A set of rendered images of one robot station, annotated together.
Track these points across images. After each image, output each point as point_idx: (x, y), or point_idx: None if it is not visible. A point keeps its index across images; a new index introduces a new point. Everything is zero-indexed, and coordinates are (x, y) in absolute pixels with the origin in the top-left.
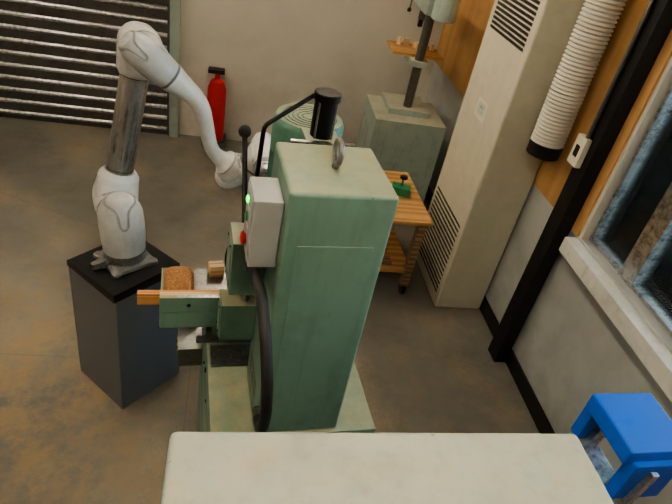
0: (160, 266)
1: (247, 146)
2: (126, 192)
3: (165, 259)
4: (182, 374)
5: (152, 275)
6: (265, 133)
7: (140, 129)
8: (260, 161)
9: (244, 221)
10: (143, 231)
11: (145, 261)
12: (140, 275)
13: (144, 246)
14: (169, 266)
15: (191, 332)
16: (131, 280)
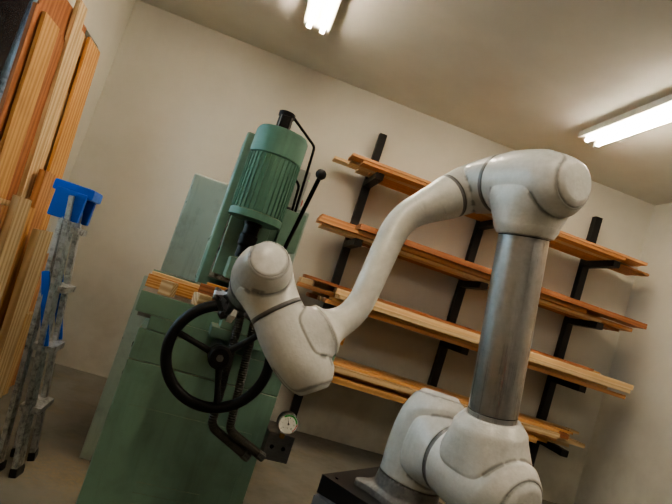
0: (347, 478)
1: (314, 183)
2: (442, 398)
3: (345, 484)
4: None
5: (350, 471)
6: (312, 150)
7: (483, 325)
8: (307, 166)
9: (302, 198)
10: (391, 430)
11: (370, 477)
12: (366, 476)
13: (382, 460)
14: (334, 474)
15: (278, 429)
16: (372, 474)
